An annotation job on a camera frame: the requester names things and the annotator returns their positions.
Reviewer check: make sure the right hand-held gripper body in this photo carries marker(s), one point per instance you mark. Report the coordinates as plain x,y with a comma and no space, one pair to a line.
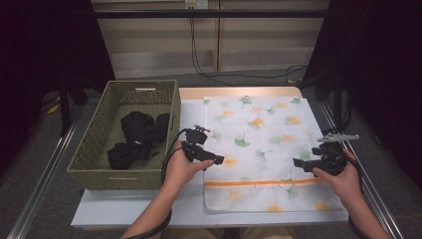
331,156

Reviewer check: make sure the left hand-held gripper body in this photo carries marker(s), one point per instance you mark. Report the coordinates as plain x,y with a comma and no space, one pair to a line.
195,137

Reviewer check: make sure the white leaf-print mesh laundry bag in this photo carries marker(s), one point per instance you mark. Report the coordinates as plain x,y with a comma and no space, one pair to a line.
265,116

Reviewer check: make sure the green woven basket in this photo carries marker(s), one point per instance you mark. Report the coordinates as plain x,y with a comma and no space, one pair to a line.
99,132

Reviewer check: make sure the person's right hand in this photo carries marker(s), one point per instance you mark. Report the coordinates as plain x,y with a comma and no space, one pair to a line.
348,186

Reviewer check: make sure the person's left hand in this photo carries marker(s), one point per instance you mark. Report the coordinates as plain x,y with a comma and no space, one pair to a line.
177,172

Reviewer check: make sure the black stand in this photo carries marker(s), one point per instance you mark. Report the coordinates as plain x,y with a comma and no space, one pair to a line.
337,99
64,109

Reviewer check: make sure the white table cover sheet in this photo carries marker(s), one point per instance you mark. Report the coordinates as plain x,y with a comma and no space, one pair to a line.
132,209

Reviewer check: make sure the black curtain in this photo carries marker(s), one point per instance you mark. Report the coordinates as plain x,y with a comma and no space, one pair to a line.
381,66
33,66

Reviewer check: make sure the metal floor rail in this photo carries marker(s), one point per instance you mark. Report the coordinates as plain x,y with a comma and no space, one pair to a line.
378,205
43,186

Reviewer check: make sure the black horizontal frame bar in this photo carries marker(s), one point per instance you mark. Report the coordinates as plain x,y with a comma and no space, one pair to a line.
149,14

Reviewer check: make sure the white wall power outlet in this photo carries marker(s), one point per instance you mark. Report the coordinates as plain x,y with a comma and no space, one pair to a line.
196,4

